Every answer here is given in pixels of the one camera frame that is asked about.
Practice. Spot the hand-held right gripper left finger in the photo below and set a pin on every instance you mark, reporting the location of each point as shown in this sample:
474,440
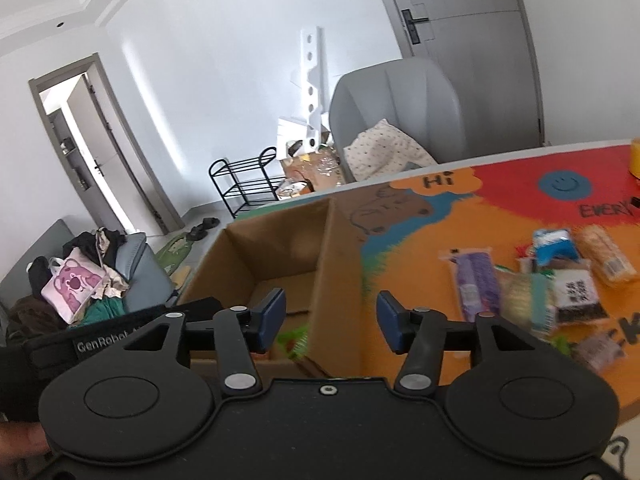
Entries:
272,317

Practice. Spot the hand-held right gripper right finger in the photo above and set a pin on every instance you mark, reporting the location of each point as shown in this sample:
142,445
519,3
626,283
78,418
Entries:
391,321

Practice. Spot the brown cardboard box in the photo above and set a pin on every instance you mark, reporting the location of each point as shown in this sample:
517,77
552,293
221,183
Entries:
300,245

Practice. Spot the purple snack packet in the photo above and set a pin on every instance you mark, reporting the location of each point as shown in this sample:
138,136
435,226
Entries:
475,280

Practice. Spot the green and yellow snack packet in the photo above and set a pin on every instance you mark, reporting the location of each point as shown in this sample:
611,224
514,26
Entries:
525,295

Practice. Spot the blue snack packet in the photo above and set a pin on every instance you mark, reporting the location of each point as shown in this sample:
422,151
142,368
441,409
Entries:
552,242

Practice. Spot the black and white snack packet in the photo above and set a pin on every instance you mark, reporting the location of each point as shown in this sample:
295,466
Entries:
577,295

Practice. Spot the clear snack packet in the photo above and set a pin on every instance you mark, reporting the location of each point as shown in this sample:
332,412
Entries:
597,350

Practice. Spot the orange biscuit packet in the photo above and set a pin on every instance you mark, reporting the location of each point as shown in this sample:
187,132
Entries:
602,252

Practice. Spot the person's left hand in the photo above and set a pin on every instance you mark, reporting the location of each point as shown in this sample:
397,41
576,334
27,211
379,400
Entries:
20,441

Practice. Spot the pink printed bag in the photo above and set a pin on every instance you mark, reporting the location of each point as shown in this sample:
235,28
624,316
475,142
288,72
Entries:
72,282

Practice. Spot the grey sofa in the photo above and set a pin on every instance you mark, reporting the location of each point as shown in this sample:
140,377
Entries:
142,270

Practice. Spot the pile of clothes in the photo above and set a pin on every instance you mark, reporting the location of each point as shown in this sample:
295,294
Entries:
107,245

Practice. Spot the green floor mat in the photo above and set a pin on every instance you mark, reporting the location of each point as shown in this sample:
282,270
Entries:
172,255

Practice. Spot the black slipper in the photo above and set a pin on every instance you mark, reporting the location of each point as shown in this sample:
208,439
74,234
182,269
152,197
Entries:
195,233
210,223

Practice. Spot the cardboard box of clutter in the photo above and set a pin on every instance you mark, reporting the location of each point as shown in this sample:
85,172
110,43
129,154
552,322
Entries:
315,167

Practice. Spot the black shoe rack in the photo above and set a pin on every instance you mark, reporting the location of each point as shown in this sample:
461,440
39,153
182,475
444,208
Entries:
245,162

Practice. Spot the dotted white pillow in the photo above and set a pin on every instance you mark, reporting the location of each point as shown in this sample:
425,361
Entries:
385,152

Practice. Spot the grey armchair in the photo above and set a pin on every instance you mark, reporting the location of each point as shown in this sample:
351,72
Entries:
395,100

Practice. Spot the white board with holes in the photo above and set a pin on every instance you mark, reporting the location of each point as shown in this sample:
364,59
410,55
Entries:
311,90

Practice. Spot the grey door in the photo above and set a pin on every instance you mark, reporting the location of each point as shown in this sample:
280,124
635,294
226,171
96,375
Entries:
475,60

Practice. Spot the yellow tape roll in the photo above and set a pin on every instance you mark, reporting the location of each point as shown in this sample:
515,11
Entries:
635,160

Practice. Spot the grey doorway frame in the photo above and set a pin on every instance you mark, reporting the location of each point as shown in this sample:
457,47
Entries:
37,110

